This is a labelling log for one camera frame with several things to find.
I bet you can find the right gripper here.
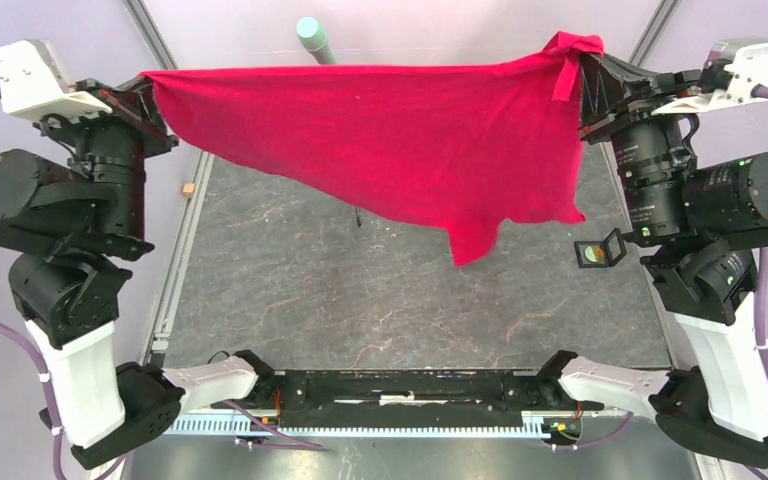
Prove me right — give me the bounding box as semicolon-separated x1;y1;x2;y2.
577;45;713;238

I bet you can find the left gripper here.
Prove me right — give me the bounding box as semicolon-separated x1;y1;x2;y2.
42;73;186;245

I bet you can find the round brooch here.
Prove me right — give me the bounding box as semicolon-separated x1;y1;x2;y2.
583;244;605;263

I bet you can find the red t-shirt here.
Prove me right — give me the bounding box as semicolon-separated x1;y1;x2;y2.
147;31;604;266

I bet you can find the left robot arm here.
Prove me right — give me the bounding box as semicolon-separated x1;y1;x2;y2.
0;78;274;469

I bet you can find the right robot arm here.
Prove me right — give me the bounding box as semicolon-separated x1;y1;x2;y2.
536;39;768;469

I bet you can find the black brooch stand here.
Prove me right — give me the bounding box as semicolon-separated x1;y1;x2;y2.
573;228;627;269

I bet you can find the small wooden cube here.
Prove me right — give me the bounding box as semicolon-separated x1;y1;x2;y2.
181;183;196;199

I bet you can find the green microphone on tripod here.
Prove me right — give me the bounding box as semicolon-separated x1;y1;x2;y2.
295;16;364;229

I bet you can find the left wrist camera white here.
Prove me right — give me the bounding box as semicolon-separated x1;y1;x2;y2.
0;39;113;122

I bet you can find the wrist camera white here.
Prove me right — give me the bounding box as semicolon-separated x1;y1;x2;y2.
0;39;113;122
653;37;768;115

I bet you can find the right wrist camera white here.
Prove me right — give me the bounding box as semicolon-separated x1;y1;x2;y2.
653;37;768;115

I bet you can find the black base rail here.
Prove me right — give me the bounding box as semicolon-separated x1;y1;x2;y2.
234;369;605;429

